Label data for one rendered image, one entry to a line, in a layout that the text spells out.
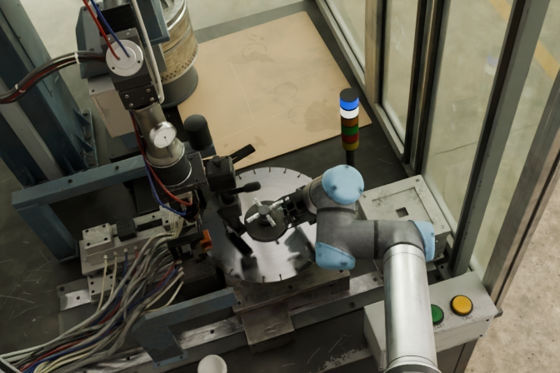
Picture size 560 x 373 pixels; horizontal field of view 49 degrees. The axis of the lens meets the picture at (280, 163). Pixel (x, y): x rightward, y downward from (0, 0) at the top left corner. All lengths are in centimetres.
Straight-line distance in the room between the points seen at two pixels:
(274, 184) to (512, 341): 122
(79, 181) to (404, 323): 93
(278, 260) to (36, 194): 62
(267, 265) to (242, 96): 77
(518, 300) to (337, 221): 146
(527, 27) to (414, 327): 48
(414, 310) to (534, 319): 152
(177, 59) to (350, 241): 98
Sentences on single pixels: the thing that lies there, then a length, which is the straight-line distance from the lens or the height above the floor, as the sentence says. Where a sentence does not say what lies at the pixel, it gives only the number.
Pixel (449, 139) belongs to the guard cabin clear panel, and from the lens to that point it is 149.
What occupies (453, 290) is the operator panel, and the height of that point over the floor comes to 90.
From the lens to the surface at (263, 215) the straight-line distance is 147.
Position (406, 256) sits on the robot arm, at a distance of 110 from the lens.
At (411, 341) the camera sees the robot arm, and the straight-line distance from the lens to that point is 97.
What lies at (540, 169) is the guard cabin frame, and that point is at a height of 137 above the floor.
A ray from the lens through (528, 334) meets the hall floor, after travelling 248.
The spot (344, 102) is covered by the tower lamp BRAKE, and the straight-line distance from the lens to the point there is 146.
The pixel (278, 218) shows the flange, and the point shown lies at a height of 96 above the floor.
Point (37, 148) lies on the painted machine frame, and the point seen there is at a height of 95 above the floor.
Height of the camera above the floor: 224
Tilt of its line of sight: 53 degrees down
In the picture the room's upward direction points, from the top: 10 degrees counter-clockwise
